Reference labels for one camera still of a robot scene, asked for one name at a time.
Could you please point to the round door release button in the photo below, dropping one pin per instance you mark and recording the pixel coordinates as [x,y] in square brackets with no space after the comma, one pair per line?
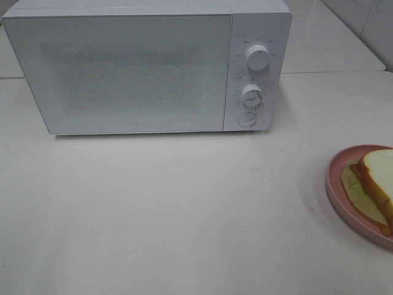
[247,119]

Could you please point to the pink round plate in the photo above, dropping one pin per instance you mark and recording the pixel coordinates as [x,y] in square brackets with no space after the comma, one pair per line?
[339,200]

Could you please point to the white bread sandwich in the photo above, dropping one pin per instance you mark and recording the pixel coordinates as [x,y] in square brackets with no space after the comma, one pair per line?
[368,186]

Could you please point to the lower white timer knob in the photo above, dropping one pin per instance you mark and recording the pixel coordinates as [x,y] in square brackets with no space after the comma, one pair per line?
[251,95]

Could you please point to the upper white power knob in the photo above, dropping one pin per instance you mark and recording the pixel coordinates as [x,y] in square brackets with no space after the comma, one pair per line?
[258,57]

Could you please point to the white microwave oven body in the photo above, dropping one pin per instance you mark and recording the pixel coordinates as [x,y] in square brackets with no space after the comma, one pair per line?
[252,22]

